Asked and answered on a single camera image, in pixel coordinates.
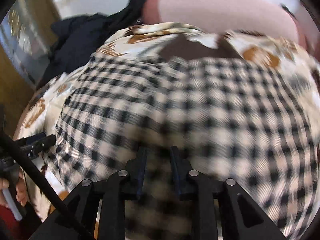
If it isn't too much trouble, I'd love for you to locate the black beige checked shirt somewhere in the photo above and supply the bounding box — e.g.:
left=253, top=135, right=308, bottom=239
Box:
left=44, top=54, right=319, bottom=239

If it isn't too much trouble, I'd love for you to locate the person left hand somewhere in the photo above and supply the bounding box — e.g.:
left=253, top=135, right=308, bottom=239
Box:
left=0, top=170, right=27, bottom=208

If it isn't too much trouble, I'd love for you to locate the black diagonal rod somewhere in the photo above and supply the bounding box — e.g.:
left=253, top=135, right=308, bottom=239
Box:
left=1, top=131, right=78, bottom=228

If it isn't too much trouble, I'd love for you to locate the wooden glass door cabinet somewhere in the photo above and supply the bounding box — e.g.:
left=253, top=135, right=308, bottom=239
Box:
left=1, top=0, right=60, bottom=136

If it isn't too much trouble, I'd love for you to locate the black garment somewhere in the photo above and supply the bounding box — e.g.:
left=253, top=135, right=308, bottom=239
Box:
left=36, top=0, right=146, bottom=89

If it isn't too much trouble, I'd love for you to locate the cream leaf pattern blanket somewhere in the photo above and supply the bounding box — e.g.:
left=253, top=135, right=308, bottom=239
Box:
left=12, top=22, right=320, bottom=221

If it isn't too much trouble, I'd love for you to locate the pink fleece pillow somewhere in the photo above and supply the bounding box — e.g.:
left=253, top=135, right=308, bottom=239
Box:
left=142, top=0, right=307, bottom=48

